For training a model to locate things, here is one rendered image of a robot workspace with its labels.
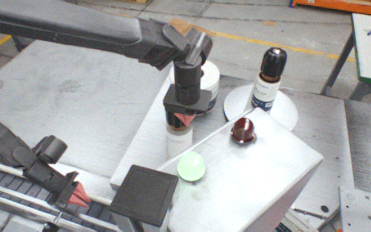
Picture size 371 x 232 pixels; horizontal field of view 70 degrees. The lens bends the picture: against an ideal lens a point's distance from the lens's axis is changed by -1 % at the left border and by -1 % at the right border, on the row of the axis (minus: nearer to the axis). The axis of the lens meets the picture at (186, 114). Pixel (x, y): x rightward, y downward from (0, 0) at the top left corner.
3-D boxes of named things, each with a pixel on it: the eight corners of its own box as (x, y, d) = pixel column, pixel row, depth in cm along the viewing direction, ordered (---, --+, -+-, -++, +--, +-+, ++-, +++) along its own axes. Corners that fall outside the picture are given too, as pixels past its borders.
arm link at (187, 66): (168, 60, 51) (196, 66, 50) (180, 41, 55) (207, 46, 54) (170, 87, 56) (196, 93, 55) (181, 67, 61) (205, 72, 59)
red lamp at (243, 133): (259, 137, 29) (263, 123, 27) (242, 149, 28) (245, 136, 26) (241, 122, 30) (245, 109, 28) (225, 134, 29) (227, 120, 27)
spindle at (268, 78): (272, 104, 114) (290, 46, 93) (270, 118, 108) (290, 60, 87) (250, 99, 116) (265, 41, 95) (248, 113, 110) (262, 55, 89)
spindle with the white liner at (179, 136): (195, 150, 99) (198, 91, 77) (188, 170, 94) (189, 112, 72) (172, 144, 101) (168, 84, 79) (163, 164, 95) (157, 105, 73)
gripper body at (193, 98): (171, 88, 65) (169, 64, 60) (212, 96, 63) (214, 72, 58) (161, 107, 61) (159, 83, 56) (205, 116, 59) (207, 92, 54)
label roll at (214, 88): (162, 106, 115) (160, 79, 104) (184, 78, 127) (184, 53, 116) (205, 122, 109) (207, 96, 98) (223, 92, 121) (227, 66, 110)
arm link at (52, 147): (-4, 157, 69) (9, 155, 64) (26, 124, 76) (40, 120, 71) (33, 182, 75) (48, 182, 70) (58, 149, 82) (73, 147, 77)
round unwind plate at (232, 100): (297, 94, 120) (298, 92, 119) (295, 147, 100) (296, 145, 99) (230, 80, 126) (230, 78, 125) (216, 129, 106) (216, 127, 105)
